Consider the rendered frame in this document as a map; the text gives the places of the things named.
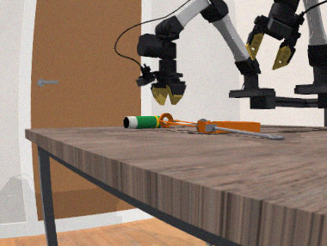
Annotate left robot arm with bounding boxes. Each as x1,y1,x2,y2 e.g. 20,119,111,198
268,0,327,88

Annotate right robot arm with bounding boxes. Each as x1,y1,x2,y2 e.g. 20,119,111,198
136,0,275,93

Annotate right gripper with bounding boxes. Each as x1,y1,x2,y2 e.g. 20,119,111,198
151,59,187,106

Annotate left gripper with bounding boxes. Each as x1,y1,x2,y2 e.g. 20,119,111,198
245,3,301,70

